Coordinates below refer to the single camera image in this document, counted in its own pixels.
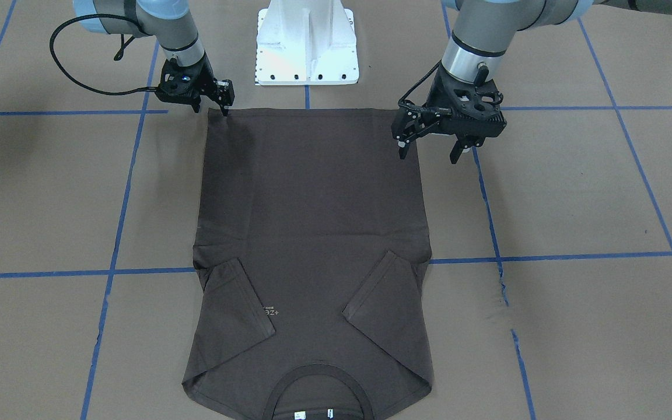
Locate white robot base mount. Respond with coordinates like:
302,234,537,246
254,1,360,86

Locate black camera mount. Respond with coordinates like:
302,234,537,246
426,65,507,165
155,58,209,113

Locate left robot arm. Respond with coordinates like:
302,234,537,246
391,1,594,164

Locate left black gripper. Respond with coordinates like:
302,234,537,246
391,99,453,160

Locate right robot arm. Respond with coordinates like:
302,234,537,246
73,1,235,116

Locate dark brown t-shirt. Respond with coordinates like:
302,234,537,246
182,108,433,419

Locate black cable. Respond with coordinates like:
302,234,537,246
397,61,443,110
49,14,162,96

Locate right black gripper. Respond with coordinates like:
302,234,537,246
198,70,235,117

